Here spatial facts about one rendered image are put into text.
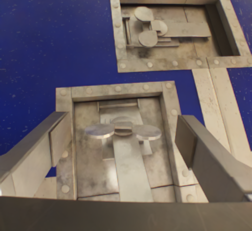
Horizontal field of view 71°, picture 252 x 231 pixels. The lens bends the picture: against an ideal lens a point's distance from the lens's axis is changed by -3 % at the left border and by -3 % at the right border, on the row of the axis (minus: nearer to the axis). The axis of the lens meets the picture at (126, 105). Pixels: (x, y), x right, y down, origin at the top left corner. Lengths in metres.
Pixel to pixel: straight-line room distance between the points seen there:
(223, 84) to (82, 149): 0.17
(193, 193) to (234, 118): 0.09
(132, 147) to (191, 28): 0.18
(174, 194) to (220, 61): 0.16
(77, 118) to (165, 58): 0.12
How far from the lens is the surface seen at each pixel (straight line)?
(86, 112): 0.20
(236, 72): 0.26
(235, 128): 0.23
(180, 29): 0.27
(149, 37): 0.23
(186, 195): 0.19
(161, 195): 0.20
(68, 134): 0.16
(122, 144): 0.16
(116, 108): 0.20
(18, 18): 0.26
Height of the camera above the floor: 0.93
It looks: 17 degrees down
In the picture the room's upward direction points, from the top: 173 degrees clockwise
